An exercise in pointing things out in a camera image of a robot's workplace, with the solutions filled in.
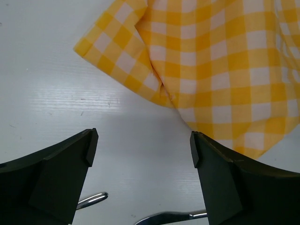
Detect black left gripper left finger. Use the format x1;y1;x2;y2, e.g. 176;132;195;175
0;128;98;225

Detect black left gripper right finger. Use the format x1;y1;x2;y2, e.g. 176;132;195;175
190;132;300;225

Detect silver fork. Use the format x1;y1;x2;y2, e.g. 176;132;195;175
76;192;109;210

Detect silver table knife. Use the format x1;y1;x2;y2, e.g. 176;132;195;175
135;210;208;225

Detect yellow white checkered cloth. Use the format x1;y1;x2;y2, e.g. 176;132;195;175
74;0;300;159

